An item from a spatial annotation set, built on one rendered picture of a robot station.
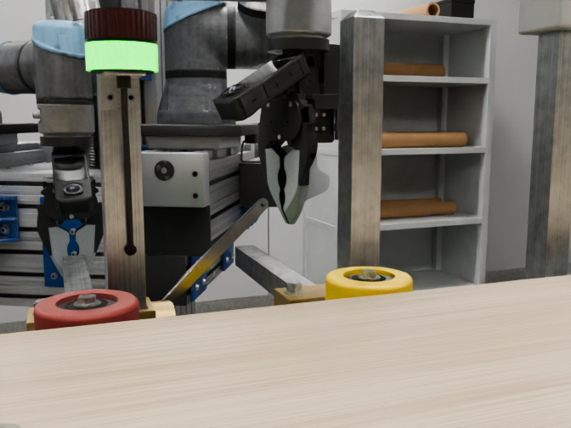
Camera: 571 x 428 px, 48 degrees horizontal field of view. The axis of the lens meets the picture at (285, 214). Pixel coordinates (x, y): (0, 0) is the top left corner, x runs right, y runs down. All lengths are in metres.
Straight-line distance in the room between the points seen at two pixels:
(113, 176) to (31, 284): 0.78
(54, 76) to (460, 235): 3.15
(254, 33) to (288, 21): 0.49
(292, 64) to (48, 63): 0.35
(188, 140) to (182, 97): 0.08
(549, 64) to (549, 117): 0.06
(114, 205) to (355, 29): 0.30
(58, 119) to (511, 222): 3.70
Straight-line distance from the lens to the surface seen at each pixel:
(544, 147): 0.83
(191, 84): 1.21
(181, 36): 1.22
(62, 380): 0.41
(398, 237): 3.86
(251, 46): 1.22
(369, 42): 0.68
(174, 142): 1.18
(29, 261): 1.36
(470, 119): 3.74
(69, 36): 0.92
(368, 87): 0.68
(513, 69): 4.28
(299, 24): 0.73
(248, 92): 0.68
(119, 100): 0.61
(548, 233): 0.83
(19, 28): 3.26
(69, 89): 0.92
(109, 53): 0.55
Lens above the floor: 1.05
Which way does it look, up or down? 9 degrees down
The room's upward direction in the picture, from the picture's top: straight up
